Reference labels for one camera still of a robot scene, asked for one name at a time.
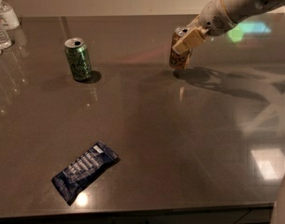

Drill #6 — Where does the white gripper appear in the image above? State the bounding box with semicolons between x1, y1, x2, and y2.
172;0;237;54

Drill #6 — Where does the orange soda can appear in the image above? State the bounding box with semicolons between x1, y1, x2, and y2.
169;27;192;70

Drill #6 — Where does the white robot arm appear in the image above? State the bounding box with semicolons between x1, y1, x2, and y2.
172;0;285;55

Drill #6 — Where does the green soda can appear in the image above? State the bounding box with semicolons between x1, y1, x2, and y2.
64;37;93;81

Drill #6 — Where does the white pump sanitizer bottle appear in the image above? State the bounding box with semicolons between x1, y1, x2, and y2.
0;0;20;31

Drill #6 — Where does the dark blue snack packet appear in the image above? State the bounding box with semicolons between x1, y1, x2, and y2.
51;141;120;205

